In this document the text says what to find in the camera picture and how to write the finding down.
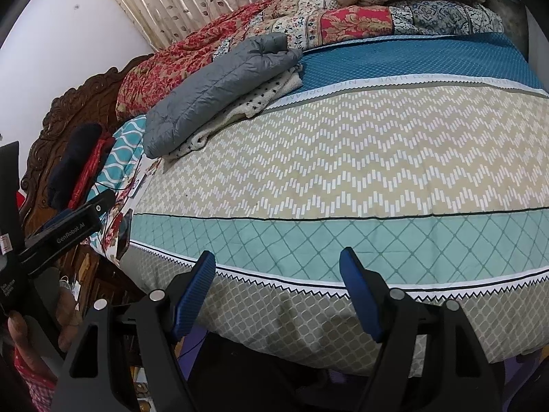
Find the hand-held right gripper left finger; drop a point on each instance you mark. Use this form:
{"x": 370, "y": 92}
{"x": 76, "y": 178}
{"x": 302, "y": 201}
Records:
{"x": 193, "y": 296}

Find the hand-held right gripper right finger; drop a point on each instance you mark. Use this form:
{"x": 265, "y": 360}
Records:
{"x": 360, "y": 296}

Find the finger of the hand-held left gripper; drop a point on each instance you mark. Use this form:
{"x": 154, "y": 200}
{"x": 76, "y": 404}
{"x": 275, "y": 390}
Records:
{"x": 105, "y": 201}

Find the grey puffer jacket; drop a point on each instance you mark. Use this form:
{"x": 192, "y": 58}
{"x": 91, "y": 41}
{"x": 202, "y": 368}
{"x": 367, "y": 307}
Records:
{"x": 214, "y": 86}

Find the person's left forearm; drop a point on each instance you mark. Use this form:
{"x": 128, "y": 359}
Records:
{"x": 34, "y": 386}

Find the person's left hand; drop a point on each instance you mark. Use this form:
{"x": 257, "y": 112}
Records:
{"x": 68, "y": 317}

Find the floral print pillow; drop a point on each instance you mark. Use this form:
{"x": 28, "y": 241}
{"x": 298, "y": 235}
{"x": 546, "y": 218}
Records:
{"x": 107, "y": 227}

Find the red cloth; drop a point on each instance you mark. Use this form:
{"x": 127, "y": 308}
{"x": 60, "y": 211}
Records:
{"x": 92, "y": 167}

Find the black phone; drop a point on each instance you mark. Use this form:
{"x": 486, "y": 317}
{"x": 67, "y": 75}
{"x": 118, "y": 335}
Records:
{"x": 125, "y": 231}

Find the teal wavy patterned pillow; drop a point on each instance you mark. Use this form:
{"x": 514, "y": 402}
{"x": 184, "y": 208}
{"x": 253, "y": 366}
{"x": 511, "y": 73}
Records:
{"x": 124, "y": 146}

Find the carved wooden headboard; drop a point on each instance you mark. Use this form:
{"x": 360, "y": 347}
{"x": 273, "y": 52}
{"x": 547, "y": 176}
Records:
{"x": 85, "y": 94}

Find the patterned bedsheet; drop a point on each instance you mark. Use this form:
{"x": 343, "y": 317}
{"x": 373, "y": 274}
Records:
{"x": 343, "y": 158}

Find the red floral patchwork quilt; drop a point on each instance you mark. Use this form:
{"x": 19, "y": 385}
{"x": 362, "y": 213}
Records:
{"x": 180, "y": 55}

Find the white dotted fleece garment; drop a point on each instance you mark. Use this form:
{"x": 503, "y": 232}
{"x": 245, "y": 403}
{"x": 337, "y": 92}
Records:
{"x": 266, "y": 92}

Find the beige leaf print curtain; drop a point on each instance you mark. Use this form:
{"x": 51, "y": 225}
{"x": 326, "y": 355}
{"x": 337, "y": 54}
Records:
{"x": 193, "y": 0}

